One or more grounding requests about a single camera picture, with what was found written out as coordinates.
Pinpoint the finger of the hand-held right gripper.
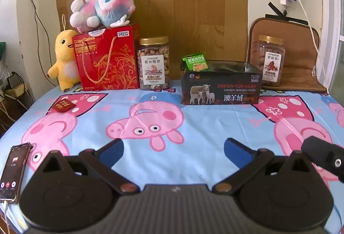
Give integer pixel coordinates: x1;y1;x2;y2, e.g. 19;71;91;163
300;135;344;184

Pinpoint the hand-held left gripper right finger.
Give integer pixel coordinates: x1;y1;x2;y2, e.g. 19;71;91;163
212;138;313;195

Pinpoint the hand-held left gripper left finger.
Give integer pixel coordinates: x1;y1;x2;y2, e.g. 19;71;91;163
40;139;141;195

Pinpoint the dark tin box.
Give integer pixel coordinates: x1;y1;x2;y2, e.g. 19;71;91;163
180;60;263;106

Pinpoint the green snack packet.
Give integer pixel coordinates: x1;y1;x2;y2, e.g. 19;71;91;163
181;52;210;72

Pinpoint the cartoon pig printed blanket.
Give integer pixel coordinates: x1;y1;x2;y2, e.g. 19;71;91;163
0;80;344;234

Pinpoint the small red packet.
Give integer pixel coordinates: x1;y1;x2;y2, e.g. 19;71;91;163
51;98;74;112

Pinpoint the red gift box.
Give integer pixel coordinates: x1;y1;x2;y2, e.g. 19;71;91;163
71;23;140;91

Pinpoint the almond jar with gold lid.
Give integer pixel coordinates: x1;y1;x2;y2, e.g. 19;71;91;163
250;34;284;87

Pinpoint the nut jar with gold lid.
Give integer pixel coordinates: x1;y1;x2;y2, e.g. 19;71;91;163
137;37;171;91

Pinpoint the smartphone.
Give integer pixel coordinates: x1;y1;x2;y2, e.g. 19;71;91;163
0;143;32;203

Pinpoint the yellow plush toy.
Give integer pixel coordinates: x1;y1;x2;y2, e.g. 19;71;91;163
48;14;81;92

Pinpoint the brown seat cushion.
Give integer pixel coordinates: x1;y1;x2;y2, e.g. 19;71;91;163
247;18;330;93

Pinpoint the beige power strip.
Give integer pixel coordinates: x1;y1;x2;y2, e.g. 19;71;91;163
4;82;27;97

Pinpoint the pink and blue plush toy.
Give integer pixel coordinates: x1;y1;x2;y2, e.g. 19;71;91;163
69;0;135;34

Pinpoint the wood pattern board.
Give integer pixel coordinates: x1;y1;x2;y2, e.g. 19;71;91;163
55;0;250;81

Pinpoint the white phone cable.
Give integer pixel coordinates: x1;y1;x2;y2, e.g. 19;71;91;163
3;200;11;234

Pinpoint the white window frame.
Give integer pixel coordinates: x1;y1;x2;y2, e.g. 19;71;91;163
317;0;344;95

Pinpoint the white power cable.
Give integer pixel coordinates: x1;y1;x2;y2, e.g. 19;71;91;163
289;0;330;95

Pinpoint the thin black wall cable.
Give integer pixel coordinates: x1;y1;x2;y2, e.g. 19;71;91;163
25;0;54;68

